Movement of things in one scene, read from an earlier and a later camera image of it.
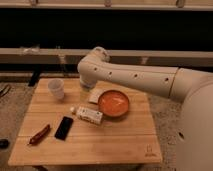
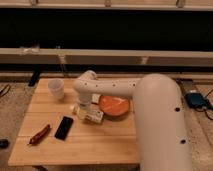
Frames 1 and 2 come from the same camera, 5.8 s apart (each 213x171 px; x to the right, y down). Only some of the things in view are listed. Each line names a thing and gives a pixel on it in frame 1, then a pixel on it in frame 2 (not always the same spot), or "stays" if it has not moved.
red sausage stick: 40,134 stays
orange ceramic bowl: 113,103 stays
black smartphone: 63,128 stays
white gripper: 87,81 to 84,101
